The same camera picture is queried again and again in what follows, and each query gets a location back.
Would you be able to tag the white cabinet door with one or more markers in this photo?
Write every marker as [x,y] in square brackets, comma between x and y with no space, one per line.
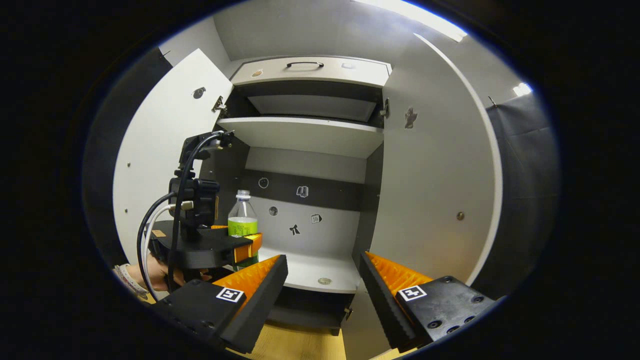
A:
[160,150]
[435,175]

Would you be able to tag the white cabinet shelf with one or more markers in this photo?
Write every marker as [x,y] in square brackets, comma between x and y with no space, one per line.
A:
[300,135]
[315,267]

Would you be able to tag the dark cabinet leg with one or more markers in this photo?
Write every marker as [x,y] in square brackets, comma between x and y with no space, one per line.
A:
[335,331]

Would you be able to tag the metal door hinge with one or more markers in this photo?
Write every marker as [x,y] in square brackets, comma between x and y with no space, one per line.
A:
[218,104]
[348,313]
[384,108]

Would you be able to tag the clear bottle green label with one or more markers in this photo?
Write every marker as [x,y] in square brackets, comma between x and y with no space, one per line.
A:
[242,215]

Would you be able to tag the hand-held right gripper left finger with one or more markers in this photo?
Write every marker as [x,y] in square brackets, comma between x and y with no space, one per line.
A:
[260,305]

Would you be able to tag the white cabinet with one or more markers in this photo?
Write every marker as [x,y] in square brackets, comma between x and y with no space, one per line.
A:
[310,165]

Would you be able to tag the white cabinet drawer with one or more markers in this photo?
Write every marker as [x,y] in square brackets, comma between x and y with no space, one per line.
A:
[320,76]

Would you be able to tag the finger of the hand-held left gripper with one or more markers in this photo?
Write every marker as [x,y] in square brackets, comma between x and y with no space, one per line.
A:
[219,227]
[247,250]

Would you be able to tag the small ceiling light panel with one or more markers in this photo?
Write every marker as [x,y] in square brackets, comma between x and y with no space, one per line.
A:
[522,89]

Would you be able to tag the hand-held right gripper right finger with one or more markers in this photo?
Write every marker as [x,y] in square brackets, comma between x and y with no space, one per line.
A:
[382,300]

